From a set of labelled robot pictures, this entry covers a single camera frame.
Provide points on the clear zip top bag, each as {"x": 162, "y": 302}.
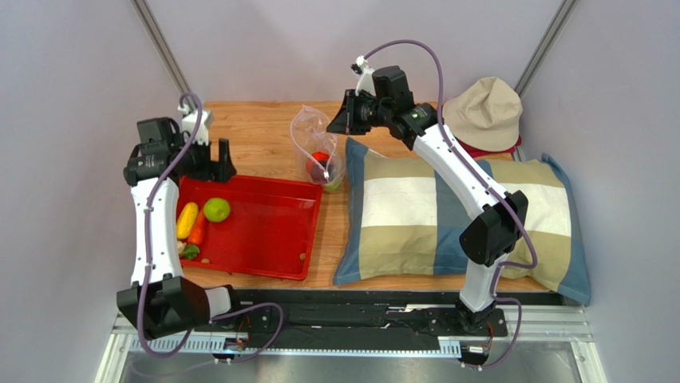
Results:
{"x": 308, "y": 134}

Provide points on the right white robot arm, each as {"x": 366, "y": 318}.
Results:
{"x": 382, "y": 98}

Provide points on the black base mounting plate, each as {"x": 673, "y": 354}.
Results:
{"x": 355, "y": 319}

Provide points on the red yellow apple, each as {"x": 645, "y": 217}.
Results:
{"x": 316, "y": 157}

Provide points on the plaid blue beige pillow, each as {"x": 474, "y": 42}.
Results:
{"x": 405, "y": 219}

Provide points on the aluminium frame rail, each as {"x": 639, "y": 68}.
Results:
{"x": 549, "y": 340}

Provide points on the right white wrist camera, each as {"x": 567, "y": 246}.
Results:
{"x": 363, "y": 72}

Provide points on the red folded cloth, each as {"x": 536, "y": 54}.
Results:
{"x": 477, "y": 152}

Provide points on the beige bucket hat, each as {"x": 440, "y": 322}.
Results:
{"x": 485, "y": 116}

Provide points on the yellow mango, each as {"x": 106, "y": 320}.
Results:
{"x": 186, "y": 220}

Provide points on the red plastic tray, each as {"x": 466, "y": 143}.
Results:
{"x": 271, "y": 223}

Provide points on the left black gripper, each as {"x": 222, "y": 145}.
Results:
{"x": 222, "y": 171}

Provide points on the green apple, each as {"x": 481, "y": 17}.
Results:
{"x": 216, "y": 210}

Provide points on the white green cauliflower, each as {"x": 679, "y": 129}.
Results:
{"x": 332, "y": 186}

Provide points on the orange carrot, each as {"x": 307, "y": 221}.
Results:
{"x": 197, "y": 233}

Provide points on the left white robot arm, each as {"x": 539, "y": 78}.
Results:
{"x": 160, "y": 300}

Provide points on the dark purple mangosteen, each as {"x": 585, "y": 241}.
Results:
{"x": 321, "y": 172}

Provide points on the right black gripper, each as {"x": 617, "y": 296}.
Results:
{"x": 349, "y": 112}

